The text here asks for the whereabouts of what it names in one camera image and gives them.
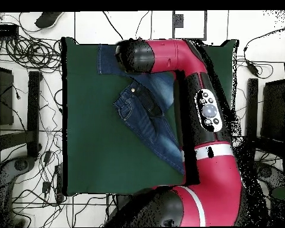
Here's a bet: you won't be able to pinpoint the black case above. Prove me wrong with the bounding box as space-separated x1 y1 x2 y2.
260 79 285 143
0 66 15 126

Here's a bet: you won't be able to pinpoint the person's shoe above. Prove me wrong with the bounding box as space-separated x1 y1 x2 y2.
34 11 64 30

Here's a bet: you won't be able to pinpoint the black flat box device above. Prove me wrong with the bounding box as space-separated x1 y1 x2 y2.
0 23 20 37

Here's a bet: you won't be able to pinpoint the black power adapter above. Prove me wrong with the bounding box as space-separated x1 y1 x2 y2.
246 59 260 75

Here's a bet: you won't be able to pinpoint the grey square frame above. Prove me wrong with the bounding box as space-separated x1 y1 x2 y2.
172 10 208 42

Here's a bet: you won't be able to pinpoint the black power strip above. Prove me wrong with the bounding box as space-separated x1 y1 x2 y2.
54 163 65 202

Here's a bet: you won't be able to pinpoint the dark green table cloth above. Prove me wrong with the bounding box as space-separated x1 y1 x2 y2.
61 36 239 197

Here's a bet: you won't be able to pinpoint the black metal bar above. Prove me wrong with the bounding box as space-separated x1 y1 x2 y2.
245 78 259 137
26 71 43 159

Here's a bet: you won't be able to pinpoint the coiled black cable bundle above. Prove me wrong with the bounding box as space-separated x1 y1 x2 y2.
4 35 62 72

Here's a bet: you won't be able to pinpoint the blue denim jeans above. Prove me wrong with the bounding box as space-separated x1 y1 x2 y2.
96 44 186 176

